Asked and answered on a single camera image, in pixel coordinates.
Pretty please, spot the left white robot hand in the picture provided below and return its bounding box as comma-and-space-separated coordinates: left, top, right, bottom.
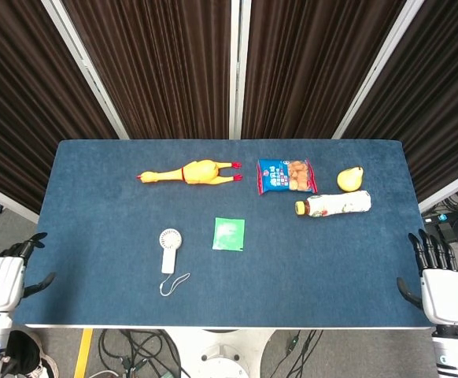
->
0, 232, 56, 312

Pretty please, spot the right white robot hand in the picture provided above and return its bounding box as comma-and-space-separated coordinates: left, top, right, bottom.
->
396, 229, 458, 326

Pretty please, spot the white handheld fan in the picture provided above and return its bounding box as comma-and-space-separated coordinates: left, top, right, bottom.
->
158, 229, 191, 298

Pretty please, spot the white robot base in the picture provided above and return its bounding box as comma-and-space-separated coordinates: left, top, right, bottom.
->
164, 328, 278, 378

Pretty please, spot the black and white shoe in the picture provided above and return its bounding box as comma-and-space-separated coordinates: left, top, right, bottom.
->
1, 329, 60, 378

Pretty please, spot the yellow floor tape strip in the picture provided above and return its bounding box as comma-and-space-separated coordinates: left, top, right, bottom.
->
73, 328, 94, 378

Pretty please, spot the white labelled drink bottle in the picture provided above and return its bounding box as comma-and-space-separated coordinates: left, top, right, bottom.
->
294, 190, 372, 219

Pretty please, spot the yellow pear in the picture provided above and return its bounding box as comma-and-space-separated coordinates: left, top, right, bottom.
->
336, 165, 365, 193

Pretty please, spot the blue table cloth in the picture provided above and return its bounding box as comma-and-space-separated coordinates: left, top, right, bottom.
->
13, 139, 443, 328

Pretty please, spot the brown pleated partition panel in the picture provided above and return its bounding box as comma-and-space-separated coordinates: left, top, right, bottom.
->
342, 0, 458, 202
0, 0, 120, 214
61, 0, 233, 140
242, 0, 408, 140

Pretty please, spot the blue snack bag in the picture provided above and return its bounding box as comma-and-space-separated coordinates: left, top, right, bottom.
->
256, 157, 319, 196

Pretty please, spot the green sachet packet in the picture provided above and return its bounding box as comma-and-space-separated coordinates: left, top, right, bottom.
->
212, 217, 246, 252

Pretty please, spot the yellow rubber chicken toy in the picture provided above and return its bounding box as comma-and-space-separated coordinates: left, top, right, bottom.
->
136, 158, 244, 186

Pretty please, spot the black floor cable bundle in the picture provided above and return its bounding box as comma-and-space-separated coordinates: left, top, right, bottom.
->
98, 328, 183, 378

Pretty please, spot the black cable with splitter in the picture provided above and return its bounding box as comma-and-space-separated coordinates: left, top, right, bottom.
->
282, 328, 325, 378

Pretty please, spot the white partition post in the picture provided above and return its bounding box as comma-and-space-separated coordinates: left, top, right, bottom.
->
332, 0, 427, 140
227, 0, 253, 140
41, 0, 131, 140

